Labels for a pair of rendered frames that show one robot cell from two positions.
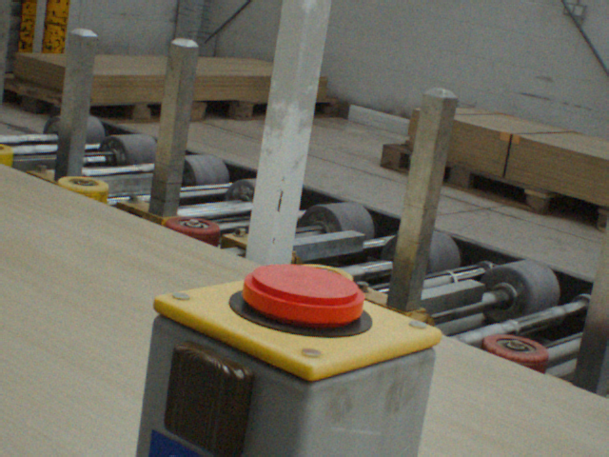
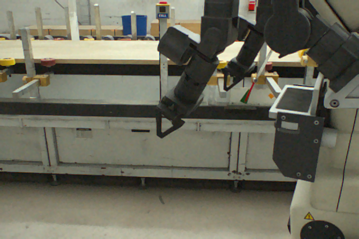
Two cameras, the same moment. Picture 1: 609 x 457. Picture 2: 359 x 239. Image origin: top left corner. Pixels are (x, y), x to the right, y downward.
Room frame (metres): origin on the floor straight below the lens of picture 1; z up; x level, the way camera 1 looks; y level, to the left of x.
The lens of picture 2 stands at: (-1.17, 0.97, 1.31)
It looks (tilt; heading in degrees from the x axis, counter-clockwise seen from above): 22 degrees down; 326
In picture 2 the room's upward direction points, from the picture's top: straight up
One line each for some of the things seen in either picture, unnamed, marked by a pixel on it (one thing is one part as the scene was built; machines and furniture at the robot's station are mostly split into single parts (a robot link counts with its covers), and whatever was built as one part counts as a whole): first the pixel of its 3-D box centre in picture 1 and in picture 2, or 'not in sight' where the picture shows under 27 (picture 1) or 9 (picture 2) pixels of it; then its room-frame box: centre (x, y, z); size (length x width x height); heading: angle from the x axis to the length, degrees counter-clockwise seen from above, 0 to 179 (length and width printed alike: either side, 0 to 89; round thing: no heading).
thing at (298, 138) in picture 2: not in sight; (308, 118); (-0.67, 0.23, 0.99); 0.28 x 0.16 x 0.22; 121
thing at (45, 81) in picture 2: not in sight; (36, 80); (0.82, 0.56, 0.81); 0.14 x 0.06 x 0.05; 52
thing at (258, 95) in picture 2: not in sight; (253, 96); (0.06, -0.37, 0.75); 0.26 x 0.01 x 0.10; 52
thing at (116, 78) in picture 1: (184, 77); not in sight; (8.50, 1.01, 0.23); 2.41 x 0.77 x 0.17; 144
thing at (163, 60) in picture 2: not in sight; (163, 61); (0.38, 0.00, 0.93); 0.05 x 0.05 x 0.45; 52
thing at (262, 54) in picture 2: not in sight; (261, 61); (0.06, -0.40, 0.93); 0.04 x 0.04 x 0.48; 52
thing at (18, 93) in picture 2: not in sight; (35, 83); (0.77, 0.58, 0.81); 0.43 x 0.03 x 0.04; 142
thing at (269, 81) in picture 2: not in sight; (270, 83); (-0.02, -0.39, 0.84); 0.43 x 0.03 x 0.04; 142
